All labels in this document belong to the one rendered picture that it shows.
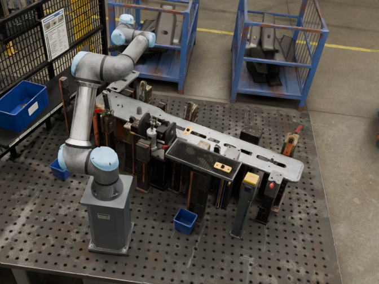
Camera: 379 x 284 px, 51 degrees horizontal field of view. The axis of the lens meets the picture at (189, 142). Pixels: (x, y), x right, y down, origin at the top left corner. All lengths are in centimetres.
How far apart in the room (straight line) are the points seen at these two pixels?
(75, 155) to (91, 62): 41
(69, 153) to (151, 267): 75
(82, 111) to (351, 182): 273
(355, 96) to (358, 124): 54
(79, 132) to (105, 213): 41
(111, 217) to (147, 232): 37
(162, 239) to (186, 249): 15
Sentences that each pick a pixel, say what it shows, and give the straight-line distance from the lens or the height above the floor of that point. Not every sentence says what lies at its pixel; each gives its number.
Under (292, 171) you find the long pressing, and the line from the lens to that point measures 230.
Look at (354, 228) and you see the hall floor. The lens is 355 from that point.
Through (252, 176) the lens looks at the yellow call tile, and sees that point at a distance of 198.
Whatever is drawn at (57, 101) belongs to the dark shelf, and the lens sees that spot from 262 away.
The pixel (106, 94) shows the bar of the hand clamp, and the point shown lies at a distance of 234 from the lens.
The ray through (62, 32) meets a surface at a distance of 282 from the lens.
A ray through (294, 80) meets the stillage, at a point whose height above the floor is 16.
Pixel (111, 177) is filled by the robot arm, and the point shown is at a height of 124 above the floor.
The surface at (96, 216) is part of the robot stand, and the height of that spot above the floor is 99.
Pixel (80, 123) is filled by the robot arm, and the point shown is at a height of 142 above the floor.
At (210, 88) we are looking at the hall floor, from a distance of 458.
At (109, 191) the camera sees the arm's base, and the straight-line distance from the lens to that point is 187.
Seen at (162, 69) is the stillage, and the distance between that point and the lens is 454.
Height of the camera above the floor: 257
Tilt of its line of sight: 42 degrees down
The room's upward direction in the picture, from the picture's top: 6 degrees clockwise
